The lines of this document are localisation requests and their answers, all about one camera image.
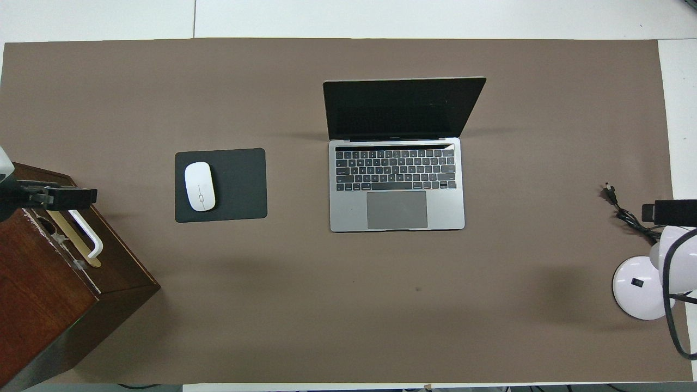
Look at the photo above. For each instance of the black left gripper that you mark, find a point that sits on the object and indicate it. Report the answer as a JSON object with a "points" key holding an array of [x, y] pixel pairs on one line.
{"points": [[11, 198]]}

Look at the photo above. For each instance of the silver laptop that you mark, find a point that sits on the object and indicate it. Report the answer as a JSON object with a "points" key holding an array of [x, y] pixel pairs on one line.
{"points": [[397, 209]]}

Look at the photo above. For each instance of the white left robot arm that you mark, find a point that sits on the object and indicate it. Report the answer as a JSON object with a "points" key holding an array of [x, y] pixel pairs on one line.
{"points": [[4, 166]]}

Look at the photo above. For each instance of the white desk lamp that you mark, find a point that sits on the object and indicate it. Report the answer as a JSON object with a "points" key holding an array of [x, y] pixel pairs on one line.
{"points": [[634, 288]]}

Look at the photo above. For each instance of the dark wooden box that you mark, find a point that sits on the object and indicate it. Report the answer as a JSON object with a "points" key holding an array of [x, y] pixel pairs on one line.
{"points": [[43, 294]]}

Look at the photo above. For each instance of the white computer mouse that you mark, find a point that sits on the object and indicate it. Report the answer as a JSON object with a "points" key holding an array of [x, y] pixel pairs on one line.
{"points": [[200, 185]]}

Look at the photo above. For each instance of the black mouse pad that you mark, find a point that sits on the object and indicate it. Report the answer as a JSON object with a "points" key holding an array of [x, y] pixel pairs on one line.
{"points": [[239, 185]]}

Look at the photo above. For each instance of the brown table mat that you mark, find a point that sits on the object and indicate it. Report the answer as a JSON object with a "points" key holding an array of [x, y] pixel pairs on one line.
{"points": [[326, 305]]}

